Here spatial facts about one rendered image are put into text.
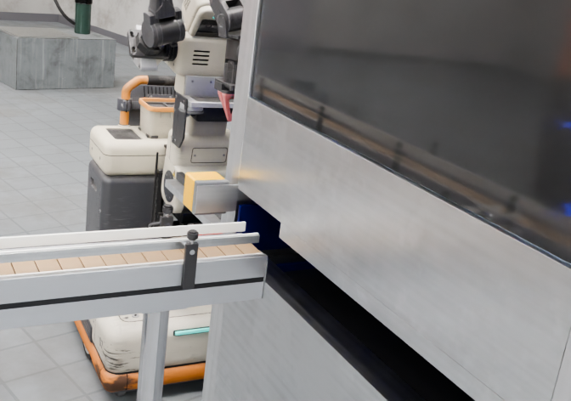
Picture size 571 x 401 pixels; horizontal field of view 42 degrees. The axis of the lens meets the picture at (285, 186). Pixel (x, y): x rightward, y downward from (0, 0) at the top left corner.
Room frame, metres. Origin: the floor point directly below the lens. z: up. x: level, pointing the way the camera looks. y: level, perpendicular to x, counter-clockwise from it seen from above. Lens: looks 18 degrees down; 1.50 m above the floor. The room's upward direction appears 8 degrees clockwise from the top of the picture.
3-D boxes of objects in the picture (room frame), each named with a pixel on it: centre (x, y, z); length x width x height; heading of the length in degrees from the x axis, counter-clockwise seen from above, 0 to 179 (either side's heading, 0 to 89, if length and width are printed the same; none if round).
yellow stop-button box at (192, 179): (1.49, 0.17, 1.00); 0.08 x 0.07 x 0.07; 30
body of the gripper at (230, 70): (1.84, 0.16, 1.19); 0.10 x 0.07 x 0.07; 30
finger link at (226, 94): (1.85, 0.16, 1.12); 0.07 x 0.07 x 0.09; 30
